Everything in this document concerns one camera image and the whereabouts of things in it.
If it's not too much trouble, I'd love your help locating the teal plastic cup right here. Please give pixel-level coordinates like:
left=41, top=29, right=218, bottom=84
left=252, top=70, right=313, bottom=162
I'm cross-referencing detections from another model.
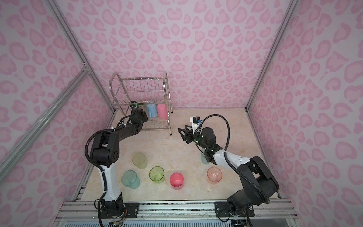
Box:
left=201, top=153, right=209, bottom=165

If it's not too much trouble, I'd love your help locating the clear peach plastic cup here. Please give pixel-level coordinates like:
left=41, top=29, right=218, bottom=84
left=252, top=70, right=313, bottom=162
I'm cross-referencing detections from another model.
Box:
left=207, top=167, right=223, bottom=183

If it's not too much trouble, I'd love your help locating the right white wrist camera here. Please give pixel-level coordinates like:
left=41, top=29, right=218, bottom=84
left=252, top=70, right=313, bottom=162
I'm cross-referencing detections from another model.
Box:
left=190, top=116, right=202, bottom=133

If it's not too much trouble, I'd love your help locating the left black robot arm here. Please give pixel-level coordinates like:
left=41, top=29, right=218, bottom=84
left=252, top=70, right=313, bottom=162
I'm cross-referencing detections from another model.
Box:
left=84, top=103, right=148, bottom=221

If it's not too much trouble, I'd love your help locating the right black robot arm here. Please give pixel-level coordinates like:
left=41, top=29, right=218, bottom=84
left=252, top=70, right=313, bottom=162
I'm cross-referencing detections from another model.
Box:
left=178, top=125, right=279, bottom=217

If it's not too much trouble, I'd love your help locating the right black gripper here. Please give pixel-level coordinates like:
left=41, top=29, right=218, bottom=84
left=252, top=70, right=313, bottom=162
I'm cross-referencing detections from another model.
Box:
left=178, top=126, right=209, bottom=151

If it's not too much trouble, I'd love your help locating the chrome wire dish rack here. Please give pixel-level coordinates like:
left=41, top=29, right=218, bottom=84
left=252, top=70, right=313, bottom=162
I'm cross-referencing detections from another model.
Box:
left=109, top=72, right=173, bottom=135

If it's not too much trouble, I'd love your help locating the teal plastic cup left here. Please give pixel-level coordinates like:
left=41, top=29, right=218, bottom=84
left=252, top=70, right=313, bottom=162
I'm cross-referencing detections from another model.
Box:
left=122, top=170, right=140, bottom=189

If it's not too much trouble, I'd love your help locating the yellow-green plastic cup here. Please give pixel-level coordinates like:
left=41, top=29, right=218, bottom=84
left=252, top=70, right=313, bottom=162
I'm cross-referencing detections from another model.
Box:
left=132, top=153, right=147, bottom=169

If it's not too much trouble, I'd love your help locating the teal plastic cup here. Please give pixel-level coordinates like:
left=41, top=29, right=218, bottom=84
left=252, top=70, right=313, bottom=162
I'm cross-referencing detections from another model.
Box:
left=201, top=153, right=209, bottom=165
left=122, top=170, right=140, bottom=189

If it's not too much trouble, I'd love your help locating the left aluminium frame beam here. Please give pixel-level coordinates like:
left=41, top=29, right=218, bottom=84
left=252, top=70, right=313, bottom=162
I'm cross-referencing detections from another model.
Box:
left=1, top=67, right=89, bottom=182

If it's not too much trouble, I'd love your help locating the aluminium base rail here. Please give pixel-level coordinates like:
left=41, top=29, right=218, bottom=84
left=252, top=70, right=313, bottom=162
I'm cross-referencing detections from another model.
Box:
left=52, top=198, right=301, bottom=227

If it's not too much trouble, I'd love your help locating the pink plastic cup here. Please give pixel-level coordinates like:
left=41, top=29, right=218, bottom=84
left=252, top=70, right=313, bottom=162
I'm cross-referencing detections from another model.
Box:
left=157, top=104, right=168, bottom=120
left=169, top=172, right=184, bottom=190

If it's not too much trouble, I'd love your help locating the green plastic cup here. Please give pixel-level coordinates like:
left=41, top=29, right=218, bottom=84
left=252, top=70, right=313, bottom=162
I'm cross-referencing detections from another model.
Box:
left=149, top=166, right=164, bottom=183
left=139, top=104, right=147, bottom=113

